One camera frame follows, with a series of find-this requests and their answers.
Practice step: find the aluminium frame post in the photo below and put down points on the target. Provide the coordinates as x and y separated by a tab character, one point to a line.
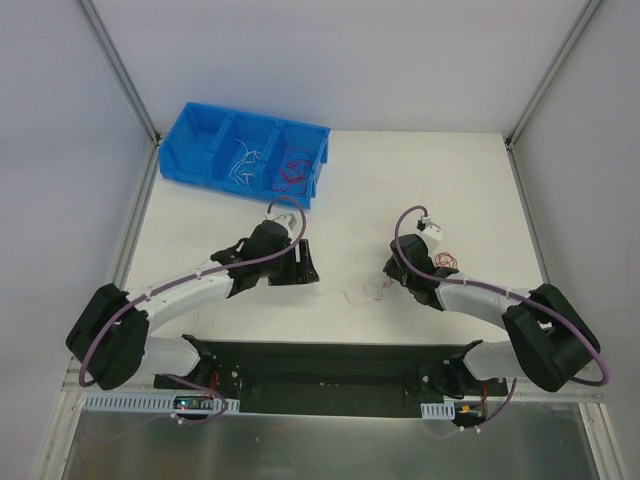
110	52
586	15

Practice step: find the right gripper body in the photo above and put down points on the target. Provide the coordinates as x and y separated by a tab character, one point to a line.
396	270

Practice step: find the blue compartment bin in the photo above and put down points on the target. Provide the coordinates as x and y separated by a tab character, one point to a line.
255	156

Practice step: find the left aluminium frame post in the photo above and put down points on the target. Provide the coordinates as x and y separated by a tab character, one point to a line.
110	52

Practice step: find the left white cable duct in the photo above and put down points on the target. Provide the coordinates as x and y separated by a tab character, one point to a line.
159	403

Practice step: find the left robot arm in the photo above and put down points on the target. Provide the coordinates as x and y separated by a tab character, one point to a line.
114	336

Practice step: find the right aluminium frame post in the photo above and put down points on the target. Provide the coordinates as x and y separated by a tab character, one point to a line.
586	15

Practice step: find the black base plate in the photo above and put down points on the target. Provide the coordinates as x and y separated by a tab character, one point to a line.
387	381

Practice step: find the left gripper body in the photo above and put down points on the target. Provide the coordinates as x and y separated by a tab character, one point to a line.
298	265

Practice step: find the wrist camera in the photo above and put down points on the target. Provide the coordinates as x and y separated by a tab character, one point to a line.
286	222
430	232

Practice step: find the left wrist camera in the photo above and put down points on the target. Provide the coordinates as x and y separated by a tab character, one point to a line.
286	222

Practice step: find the right white cable duct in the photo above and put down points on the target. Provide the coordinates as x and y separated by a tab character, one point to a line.
438	411

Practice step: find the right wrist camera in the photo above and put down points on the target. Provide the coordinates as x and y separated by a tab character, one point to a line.
430	232

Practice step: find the white cable duct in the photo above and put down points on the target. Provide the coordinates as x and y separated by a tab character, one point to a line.
438	411
159	403

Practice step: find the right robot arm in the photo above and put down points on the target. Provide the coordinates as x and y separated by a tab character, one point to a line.
549	342

